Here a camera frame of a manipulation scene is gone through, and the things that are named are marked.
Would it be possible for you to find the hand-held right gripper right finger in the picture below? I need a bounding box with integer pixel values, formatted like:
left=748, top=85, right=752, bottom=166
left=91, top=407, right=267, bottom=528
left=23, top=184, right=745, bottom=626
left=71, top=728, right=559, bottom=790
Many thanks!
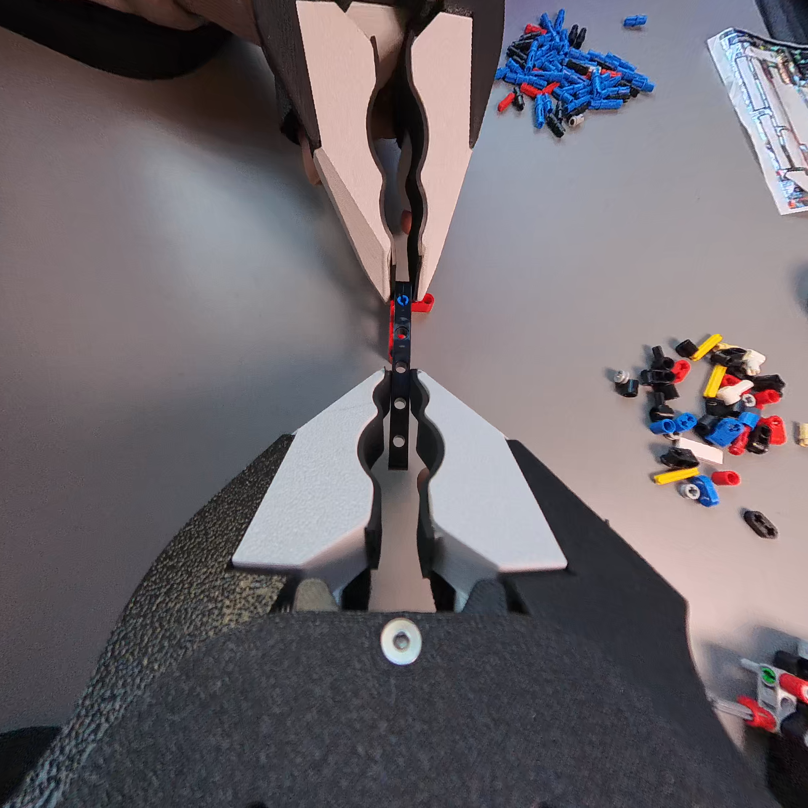
left=410, top=369, right=569, bottom=610

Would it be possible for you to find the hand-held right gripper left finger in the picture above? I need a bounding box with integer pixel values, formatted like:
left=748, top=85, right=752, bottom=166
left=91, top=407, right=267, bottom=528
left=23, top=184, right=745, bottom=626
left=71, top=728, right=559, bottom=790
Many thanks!
left=232, top=369, right=387, bottom=610

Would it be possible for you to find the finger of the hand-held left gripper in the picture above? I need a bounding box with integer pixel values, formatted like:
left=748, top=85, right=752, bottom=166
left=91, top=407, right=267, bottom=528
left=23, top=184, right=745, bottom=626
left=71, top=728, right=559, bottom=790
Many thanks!
left=295, top=0, right=395, bottom=303
left=405, top=11, right=474, bottom=292

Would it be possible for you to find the long black lego beam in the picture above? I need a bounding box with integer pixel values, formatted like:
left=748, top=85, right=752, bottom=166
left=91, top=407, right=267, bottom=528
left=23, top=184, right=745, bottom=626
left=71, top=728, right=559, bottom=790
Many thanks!
left=386, top=278, right=420, bottom=472

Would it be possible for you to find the red angled lego beam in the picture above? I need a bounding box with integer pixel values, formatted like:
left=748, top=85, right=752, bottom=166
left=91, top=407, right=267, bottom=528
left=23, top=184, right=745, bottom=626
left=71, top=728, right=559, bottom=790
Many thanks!
left=384, top=292, right=436, bottom=356

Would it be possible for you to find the person's left forearm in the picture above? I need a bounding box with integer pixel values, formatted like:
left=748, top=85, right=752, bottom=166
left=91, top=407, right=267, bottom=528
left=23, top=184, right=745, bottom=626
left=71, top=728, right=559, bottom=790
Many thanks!
left=88, top=0, right=263, bottom=46

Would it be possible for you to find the pile of blue lego pins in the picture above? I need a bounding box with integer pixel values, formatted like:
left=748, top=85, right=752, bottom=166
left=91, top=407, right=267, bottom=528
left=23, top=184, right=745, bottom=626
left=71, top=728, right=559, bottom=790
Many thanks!
left=494, top=9, right=655, bottom=138

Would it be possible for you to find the pile of mixed lego pieces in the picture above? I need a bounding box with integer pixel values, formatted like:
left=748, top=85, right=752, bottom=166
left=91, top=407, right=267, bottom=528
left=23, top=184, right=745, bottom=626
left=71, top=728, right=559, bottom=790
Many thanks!
left=612, top=333, right=808, bottom=539

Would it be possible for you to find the lego sticker sheet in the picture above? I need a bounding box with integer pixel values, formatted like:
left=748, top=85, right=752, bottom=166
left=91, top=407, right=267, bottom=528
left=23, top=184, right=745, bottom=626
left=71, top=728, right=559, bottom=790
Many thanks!
left=707, top=27, right=808, bottom=217

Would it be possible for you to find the partly built lego car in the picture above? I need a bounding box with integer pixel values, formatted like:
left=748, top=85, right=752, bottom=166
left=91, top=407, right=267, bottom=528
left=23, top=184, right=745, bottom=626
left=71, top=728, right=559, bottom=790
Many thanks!
left=707, top=650, right=808, bottom=737

